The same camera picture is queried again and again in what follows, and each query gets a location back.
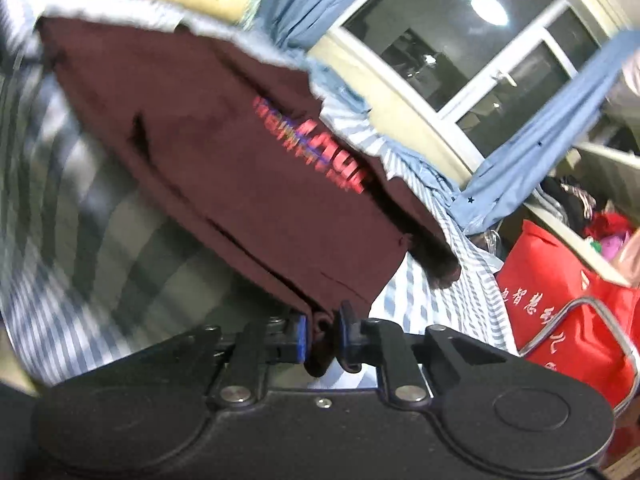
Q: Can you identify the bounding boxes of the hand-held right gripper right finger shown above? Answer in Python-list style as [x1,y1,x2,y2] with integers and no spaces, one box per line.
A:
[336,301,507,409]

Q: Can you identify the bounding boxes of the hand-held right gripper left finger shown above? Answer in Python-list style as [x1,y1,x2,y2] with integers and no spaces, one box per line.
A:
[165,310,309,409]

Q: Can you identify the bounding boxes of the maroon printed sweatshirt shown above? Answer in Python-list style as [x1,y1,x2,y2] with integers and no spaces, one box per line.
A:
[37,17,464,379]

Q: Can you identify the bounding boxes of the pile of dark clothes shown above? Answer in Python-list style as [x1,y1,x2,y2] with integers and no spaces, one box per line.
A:
[539,174,602,233]

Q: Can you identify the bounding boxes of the red fabric bag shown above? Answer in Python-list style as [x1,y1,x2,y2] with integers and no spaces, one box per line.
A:
[494,219,640,412]

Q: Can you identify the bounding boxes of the blue checked bed sheet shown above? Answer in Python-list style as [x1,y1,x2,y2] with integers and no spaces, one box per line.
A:
[0,0,522,392]

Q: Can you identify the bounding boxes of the blue star curtain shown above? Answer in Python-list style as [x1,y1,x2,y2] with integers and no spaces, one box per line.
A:
[220,0,403,51]
[449,29,640,237]

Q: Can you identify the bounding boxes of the red garment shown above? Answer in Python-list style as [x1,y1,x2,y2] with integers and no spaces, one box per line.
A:
[584,212,637,247]

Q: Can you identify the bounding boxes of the white framed window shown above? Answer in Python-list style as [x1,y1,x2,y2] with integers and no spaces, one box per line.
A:
[306,0,632,182]

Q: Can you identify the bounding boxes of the white shelf unit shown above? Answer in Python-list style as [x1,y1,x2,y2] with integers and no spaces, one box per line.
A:
[570,137,640,288]

